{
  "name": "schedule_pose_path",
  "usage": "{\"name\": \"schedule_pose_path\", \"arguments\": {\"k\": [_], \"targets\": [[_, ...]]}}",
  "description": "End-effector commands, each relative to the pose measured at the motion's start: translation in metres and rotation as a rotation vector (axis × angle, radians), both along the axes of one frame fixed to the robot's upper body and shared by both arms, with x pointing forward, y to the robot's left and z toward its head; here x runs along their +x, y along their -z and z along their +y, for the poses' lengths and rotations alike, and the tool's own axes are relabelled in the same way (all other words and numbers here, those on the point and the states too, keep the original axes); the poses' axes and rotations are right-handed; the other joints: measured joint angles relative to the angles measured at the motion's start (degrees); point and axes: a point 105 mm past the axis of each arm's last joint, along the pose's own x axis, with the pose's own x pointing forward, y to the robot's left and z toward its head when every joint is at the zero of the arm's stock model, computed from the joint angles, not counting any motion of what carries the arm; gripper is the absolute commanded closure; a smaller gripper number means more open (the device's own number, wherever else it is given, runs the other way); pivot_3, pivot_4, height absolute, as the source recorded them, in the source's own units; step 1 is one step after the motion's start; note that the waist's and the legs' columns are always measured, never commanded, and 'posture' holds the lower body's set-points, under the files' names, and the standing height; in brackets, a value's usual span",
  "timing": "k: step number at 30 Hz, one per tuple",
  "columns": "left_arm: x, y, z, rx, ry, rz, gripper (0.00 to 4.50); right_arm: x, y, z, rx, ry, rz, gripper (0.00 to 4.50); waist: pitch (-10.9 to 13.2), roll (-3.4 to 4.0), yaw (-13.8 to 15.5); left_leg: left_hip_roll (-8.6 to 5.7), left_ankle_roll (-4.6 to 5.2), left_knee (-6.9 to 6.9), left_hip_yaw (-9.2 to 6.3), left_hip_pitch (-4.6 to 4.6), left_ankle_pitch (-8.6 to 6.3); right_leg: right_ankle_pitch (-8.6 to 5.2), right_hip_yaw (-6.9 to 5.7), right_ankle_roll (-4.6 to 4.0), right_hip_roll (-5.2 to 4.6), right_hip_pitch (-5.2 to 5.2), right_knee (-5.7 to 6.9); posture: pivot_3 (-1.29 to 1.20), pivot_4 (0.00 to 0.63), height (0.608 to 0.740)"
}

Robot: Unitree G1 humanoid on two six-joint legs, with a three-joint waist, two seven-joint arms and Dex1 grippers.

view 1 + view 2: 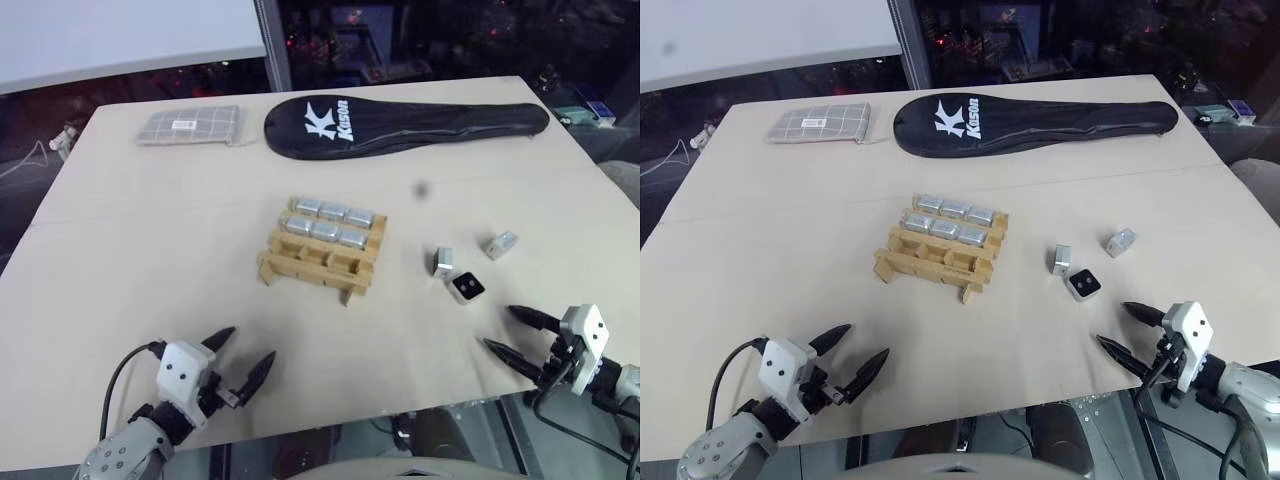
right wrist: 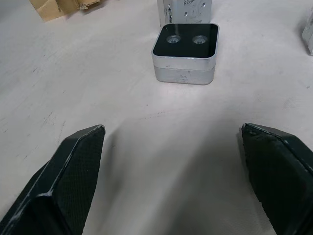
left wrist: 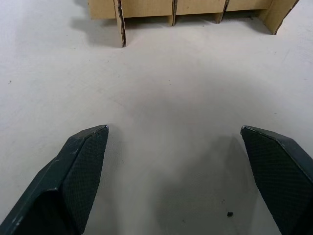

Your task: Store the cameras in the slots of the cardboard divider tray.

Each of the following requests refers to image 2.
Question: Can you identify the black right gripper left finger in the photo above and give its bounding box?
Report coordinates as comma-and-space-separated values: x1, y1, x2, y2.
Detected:
0, 124, 106, 235

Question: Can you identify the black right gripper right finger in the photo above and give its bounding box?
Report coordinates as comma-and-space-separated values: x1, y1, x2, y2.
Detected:
241, 123, 313, 235

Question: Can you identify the brown cardboard tray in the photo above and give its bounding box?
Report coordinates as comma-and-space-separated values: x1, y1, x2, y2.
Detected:
30, 0, 101, 23

